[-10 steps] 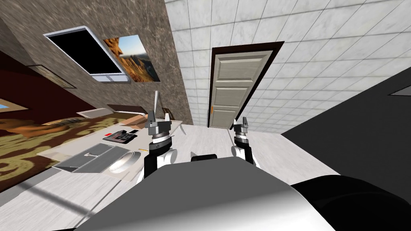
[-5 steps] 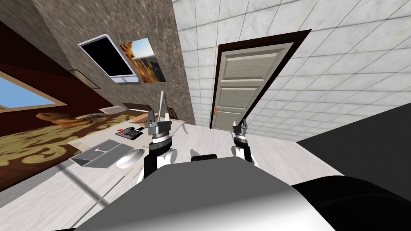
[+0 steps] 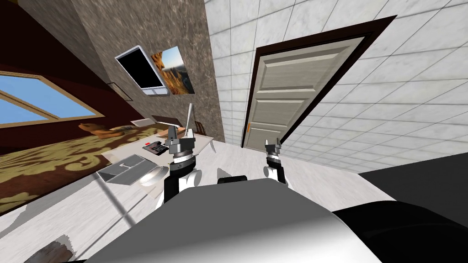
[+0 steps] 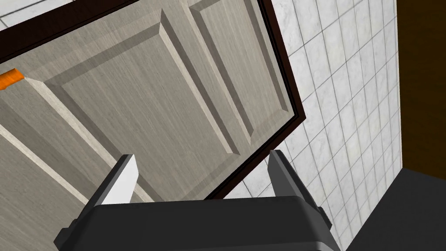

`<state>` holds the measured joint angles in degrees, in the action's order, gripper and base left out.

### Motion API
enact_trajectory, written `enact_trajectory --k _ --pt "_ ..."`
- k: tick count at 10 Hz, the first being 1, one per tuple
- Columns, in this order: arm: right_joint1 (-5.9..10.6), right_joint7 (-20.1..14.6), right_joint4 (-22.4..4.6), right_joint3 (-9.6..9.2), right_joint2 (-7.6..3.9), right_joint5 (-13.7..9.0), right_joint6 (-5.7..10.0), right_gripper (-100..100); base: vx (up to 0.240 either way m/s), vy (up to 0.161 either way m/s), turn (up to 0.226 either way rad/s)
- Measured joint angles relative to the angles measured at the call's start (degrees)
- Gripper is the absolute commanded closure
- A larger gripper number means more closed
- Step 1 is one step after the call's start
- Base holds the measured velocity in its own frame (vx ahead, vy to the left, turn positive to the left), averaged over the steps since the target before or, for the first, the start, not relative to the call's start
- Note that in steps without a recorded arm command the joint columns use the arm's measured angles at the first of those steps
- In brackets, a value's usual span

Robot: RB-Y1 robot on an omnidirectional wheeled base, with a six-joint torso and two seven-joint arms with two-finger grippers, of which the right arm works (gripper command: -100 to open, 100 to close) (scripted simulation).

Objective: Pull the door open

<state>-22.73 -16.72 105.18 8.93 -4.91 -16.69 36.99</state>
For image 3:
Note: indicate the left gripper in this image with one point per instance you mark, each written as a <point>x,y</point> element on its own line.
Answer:
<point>180,145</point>

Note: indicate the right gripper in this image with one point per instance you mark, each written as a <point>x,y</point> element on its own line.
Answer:
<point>273,149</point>

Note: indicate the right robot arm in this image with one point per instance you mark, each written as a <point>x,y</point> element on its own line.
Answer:
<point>398,237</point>

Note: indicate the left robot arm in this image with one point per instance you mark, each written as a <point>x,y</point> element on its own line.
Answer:
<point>180,177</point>

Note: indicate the beige panelled door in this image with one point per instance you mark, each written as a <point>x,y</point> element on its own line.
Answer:
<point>292,95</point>

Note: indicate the white desk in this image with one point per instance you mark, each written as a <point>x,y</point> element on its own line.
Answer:
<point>122,150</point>

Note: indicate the landscape painting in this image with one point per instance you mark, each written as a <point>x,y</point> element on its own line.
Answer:
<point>175,71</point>

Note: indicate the white framed black picture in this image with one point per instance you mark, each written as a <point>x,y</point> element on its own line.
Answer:
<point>140,69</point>

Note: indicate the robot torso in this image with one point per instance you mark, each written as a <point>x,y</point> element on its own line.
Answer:
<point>234,226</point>

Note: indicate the green and brown patterned rug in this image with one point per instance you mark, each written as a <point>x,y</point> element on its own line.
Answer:
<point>44,164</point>

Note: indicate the wood framed window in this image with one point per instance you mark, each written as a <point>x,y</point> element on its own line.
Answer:
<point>40,102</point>

